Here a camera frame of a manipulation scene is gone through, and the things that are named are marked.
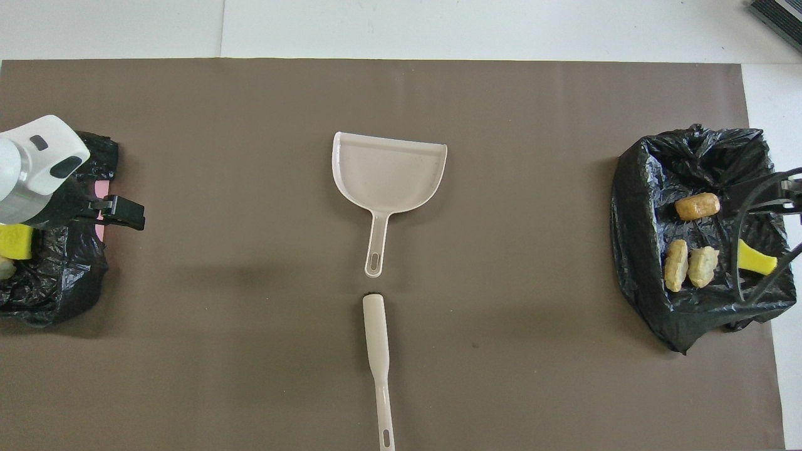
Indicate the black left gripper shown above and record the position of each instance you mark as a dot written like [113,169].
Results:
[66,203]

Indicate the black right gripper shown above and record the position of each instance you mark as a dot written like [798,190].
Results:
[794,194]

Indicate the flared yellow sponge piece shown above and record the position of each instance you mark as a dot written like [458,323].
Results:
[758,260]

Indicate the brown bread roll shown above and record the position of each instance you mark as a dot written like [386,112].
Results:
[697,207]

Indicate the notched yellow sponge piece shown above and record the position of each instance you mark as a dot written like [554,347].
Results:
[15,241]

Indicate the beige dumpling shaped chunk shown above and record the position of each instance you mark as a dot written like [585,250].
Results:
[703,266]

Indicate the striped croissant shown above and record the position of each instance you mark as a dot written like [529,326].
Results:
[676,266]

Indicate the beige plastic dustpan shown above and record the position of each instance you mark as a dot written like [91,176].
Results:
[388,172]

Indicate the beige brush black bristles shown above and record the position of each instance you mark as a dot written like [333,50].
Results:
[378,338]

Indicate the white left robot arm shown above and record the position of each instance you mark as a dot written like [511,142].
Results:
[31,166]

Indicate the pink bin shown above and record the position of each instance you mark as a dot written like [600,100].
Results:
[100,230]

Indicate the black trash bag over pink bin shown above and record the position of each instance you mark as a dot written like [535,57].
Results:
[69,275]

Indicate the black trash bag bin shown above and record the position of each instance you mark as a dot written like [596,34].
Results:
[651,250]

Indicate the black ribbed device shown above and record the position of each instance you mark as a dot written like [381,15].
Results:
[780,15]

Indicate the brown paper mat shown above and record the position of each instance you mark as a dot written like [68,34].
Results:
[250,376]

